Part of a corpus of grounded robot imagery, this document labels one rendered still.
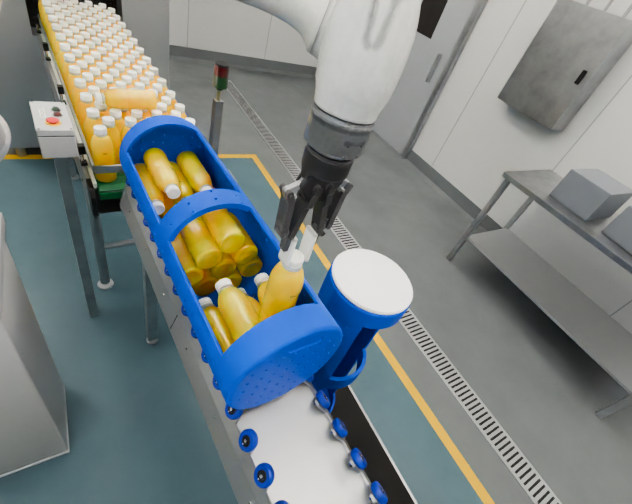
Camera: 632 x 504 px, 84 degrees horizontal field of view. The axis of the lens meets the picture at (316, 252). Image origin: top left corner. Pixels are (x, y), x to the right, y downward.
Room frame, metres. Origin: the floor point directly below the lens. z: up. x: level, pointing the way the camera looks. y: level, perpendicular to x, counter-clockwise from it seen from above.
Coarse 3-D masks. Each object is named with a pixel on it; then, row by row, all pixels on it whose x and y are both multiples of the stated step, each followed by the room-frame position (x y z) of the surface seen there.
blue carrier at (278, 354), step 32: (160, 128) 0.98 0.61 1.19; (192, 128) 1.00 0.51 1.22; (128, 160) 0.83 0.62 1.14; (224, 192) 0.73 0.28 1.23; (160, 224) 0.62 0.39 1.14; (256, 224) 0.81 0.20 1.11; (192, 288) 0.48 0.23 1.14; (256, 288) 0.68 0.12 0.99; (192, 320) 0.43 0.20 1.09; (288, 320) 0.42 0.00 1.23; (320, 320) 0.46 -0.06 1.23; (224, 352) 0.36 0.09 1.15; (256, 352) 0.35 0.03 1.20; (288, 352) 0.39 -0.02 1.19; (320, 352) 0.46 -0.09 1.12; (224, 384) 0.32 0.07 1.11; (256, 384) 0.35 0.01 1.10; (288, 384) 0.42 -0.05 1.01
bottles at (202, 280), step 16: (144, 176) 0.84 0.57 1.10; (160, 192) 0.81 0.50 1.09; (192, 192) 0.87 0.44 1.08; (160, 208) 0.76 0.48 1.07; (176, 240) 0.64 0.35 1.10; (224, 256) 0.65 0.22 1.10; (256, 256) 0.72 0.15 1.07; (192, 272) 0.57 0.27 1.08; (208, 272) 0.62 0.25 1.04; (224, 272) 0.64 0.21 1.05; (240, 272) 0.67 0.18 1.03; (256, 272) 0.71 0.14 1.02; (208, 288) 0.61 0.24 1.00; (240, 288) 0.58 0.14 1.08; (208, 304) 0.50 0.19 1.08; (256, 304) 0.54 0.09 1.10; (208, 320) 0.45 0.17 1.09; (224, 336) 0.42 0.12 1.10
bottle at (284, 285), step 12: (276, 264) 0.49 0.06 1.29; (276, 276) 0.47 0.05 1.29; (288, 276) 0.47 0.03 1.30; (300, 276) 0.48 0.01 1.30; (276, 288) 0.46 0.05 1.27; (288, 288) 0.46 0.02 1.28; (300, 288) 0.48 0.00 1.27; (264, 300) 0.47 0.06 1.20; (276, 300) 0.46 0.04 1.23; (288, 300) 0.46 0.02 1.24; (264, 312) 0.46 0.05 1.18; (276, 312) 0.46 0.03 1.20
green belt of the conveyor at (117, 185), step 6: (120, 174) 1.03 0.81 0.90; (96, 180) 0.95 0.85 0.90; (120, 180) 1.00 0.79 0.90; (102, 186) 0.94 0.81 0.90; (108, 186) 0.95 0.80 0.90; (114, 186) 0.96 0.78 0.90; (120, 186) 0.97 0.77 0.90; (108, 192) 0.94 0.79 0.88; (114, 192) 0.95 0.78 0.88; (120, 192) 0.96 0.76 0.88; (102, 198) 0.92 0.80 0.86; (108, 198) 0.94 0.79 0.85; (114, 198) 0.95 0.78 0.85
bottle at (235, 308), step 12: (228, 288) 0.52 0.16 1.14; (228, 300) 0.48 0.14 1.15; (240, 300) 0.49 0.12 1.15; (228, 312) 0.46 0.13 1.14; (240, 312) 0.46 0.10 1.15; (252, 312) 0.47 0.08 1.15; (228, 324) 0.44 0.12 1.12; (240, 324) 0.44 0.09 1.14; (252, 324) 0.44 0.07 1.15; (240, 336) 0.42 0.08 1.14
